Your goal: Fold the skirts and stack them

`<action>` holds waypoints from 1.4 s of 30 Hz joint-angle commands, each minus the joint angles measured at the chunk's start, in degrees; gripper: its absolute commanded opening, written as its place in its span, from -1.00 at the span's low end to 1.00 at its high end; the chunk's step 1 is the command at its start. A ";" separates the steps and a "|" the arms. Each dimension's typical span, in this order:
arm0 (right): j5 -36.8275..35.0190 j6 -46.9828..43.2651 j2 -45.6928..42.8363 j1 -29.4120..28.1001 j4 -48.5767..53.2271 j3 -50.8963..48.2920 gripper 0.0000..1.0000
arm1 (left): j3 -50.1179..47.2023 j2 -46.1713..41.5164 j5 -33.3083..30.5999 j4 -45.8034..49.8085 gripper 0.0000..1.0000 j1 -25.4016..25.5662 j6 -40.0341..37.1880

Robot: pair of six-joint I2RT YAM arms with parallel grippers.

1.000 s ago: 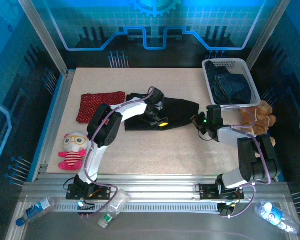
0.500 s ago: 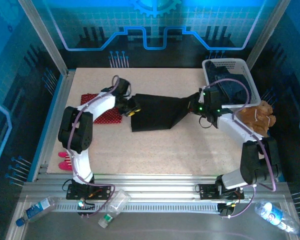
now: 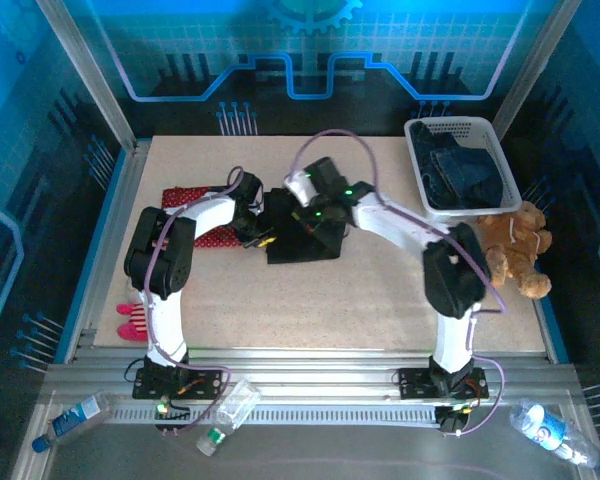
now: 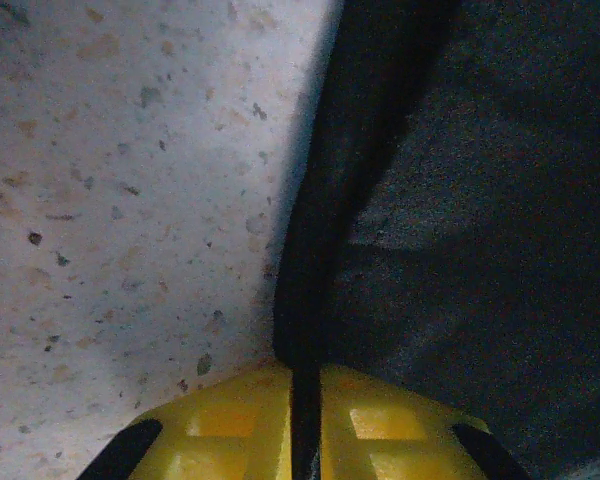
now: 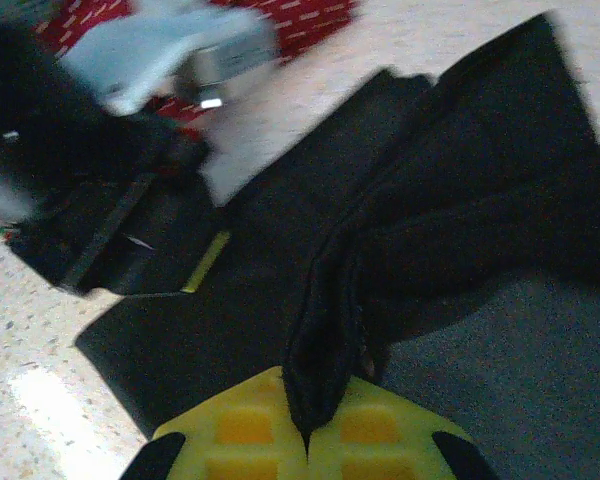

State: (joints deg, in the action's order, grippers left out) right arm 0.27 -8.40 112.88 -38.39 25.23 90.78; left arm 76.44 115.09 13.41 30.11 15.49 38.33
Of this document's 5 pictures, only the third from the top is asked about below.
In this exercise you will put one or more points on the black connector box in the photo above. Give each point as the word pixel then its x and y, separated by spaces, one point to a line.
pixel 450 420
pixel 172 414

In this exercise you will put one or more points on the clear bottle with green cap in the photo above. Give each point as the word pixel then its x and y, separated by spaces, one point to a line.
pixel 230 412

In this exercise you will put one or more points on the blue capped water bottle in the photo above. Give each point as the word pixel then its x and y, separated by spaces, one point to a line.
pixel 72 420

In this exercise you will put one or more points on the black skirt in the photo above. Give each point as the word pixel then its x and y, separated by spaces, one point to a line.
pixel 300 250

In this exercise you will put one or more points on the aluminium frame post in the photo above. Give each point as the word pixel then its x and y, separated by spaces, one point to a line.
pixel 87 70
pixel 535 70

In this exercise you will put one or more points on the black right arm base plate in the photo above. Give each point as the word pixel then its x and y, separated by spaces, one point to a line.
pixel 412 382

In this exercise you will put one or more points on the aluminium frame rail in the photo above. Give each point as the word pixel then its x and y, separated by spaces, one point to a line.
pixel 305 370

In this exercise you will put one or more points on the pink and white plush toy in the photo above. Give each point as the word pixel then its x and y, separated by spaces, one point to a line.
pixel 132 327

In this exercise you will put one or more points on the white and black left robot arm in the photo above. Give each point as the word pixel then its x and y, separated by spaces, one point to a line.
pixel 167 320

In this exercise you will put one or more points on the red polka dot skirt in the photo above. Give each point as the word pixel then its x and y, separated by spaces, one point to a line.
pixel 180 196

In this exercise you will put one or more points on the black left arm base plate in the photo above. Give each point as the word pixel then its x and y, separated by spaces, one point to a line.
pixel 207 385

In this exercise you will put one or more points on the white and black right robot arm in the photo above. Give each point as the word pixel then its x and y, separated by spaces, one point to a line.
pixel 395 227

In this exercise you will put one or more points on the white plastic basket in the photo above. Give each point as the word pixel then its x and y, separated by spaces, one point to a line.
pixel 500 150

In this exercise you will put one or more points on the brown teddy bear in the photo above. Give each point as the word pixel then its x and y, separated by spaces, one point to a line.
pixel 517 240

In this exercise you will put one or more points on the large blue label water bottle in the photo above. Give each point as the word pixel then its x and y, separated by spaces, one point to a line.
pixel 547 430

